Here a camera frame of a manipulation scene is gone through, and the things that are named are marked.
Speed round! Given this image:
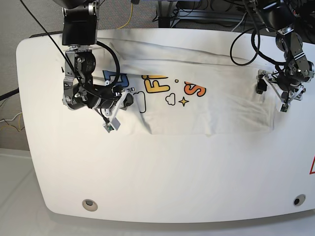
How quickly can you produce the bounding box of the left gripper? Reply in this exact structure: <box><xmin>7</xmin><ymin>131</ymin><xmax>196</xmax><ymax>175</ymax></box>
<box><xmin>256</xmin><ymin>60</ymin><xmax>315</xmax><ymax>101</ymax></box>

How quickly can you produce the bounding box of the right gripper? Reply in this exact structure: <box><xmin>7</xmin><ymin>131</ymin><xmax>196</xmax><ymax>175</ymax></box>
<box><xmin>63</xmin><ymin>80</ymin><xmax>135</xmax><ymax>110</ymax></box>

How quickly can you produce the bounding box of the white printed T-shirt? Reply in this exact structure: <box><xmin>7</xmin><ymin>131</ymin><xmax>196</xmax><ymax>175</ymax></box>
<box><xmin>98</xmin><ymin>29</ymin><xmax>277</xmax><ymax>138</ymax></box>

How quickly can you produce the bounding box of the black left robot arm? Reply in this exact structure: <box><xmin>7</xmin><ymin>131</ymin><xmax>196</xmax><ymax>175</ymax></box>
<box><xmin>253</xmin><ymin>0</ymin><xmax>315</xmax><ymax>103</ymax></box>

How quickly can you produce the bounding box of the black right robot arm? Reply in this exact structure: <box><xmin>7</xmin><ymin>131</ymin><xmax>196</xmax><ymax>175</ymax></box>
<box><xmin>56</xmin><ymin>0</ymin><xmax>133</xmax><ymax>110</ymax></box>

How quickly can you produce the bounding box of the black metal stand base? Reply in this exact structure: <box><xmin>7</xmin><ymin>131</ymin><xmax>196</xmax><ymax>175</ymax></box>
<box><xmin>152</xmin><ymin>0</ymin><xmax>252</xmax><ymax>29</ymax></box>

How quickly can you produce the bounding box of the right table grommet hole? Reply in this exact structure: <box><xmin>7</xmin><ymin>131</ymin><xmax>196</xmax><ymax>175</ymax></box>
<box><xmin>293</xmin><ymin>194</ymin><xmax>306</xmax><ymax>207</ymax></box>

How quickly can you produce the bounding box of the table grommet hole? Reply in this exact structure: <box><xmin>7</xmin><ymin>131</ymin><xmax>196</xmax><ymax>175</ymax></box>
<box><xmin>293</xmin><ymin>194</ymin><xmax>306</xmax><ymax>207</ymax></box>
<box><xmin>82</xmin><ymin>199</ymin><xmax>98</xmax><ymax>212</ymax></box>

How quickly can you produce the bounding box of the left table grommet hole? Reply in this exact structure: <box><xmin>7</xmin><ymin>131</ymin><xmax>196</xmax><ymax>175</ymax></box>
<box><xmin>82</xmin><ymin>199</ymin><xmax>98</xmax><ymax>212</ymax></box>

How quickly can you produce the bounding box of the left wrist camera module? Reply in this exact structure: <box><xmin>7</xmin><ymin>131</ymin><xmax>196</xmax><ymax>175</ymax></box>
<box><xmin>281</xmin><ymin>103</ymin><xmax>289</xmax><ymax>113</ymax></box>

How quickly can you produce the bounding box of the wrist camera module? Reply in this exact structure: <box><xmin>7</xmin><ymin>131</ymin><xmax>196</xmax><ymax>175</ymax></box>
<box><xmin>103</xmin><ymin>118</ymin><xmax>121</xmax><ymax>133</ymax></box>
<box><xmin>281</xmin><ymin>103</ymin><xmax>289</xmax><ymax>113</ymax></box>

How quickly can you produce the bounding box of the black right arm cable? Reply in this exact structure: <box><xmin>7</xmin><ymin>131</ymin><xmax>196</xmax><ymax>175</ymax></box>
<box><xmin>19</xmin><ymin>0</ymin><xmax>121</xmax><ymax>99</ymax></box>

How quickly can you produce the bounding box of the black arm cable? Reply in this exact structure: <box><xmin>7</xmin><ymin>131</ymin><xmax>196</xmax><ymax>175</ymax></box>
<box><xmin>230</xmin><ymin>14</ymin><xmax>288</xmax><ymax>72</ymax></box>
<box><xmin>19</xmin><ymin>0</ymin><xmax>121</xmax><ymax>99</ymax></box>

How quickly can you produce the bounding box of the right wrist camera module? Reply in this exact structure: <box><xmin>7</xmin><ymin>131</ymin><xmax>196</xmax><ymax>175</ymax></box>
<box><xmin>103</xmin><ymin>118</ymin><xmax>121</xmax><ymax>133</ymax></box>

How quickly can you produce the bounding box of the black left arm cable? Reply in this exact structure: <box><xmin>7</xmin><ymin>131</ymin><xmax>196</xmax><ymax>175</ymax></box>
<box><xmin>230</xmin><ymin>14</ymin><xmax>288</xmax><ymax>72</ymax></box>

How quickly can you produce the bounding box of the yellow cable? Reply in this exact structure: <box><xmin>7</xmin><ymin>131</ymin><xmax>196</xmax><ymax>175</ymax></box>
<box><xmin>117</xmin><ymin>0</ymin><xmax>138</xmax><ymax>30</ymax></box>

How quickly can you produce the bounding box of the floor cables left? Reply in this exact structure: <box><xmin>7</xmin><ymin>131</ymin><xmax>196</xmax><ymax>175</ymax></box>
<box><xmin>0</xmin><ymin>88</ymin><xmax>24</xmax><ymax>133</ymax></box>

